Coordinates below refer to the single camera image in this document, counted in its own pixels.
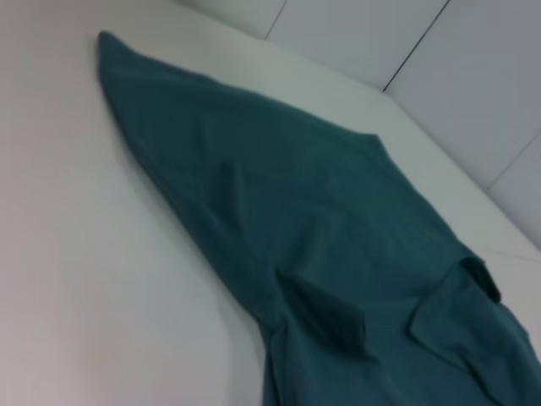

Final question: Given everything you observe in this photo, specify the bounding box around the teal blue shirt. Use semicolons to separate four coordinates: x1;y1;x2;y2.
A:
96;30;541;406

